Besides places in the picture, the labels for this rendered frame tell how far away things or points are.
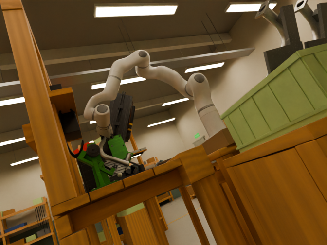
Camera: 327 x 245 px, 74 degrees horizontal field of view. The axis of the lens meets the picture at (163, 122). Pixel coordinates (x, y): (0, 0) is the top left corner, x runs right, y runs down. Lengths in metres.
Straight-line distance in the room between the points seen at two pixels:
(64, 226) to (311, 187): 0.80
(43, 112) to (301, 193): 0.97
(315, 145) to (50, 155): 0.88
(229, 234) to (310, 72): 0.74
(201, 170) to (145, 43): 5.59
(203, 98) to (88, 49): 4.78
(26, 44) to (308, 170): 1.22
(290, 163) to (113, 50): 5.60
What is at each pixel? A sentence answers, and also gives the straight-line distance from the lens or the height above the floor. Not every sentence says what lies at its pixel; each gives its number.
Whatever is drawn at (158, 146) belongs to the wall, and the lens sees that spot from 11.64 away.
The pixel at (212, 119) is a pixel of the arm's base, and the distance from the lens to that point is 1.36.
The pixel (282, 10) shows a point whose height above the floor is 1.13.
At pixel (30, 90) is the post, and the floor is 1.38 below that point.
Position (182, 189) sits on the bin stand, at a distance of 1.86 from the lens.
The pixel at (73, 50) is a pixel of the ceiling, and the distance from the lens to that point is 5.88.
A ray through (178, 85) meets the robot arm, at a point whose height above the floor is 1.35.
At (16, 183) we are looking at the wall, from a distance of 11.03.
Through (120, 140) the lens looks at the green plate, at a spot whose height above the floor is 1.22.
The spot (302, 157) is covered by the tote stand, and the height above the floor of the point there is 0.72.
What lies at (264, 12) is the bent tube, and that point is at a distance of 0.82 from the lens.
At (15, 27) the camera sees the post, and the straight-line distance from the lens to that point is 1.34.
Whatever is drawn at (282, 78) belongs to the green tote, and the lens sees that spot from 0.68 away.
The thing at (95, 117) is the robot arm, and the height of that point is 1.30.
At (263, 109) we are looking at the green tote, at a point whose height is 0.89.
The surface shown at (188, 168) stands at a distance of 1.03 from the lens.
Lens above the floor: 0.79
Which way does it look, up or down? 15 degrees up
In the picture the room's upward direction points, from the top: 23 degrees counter-clockwise
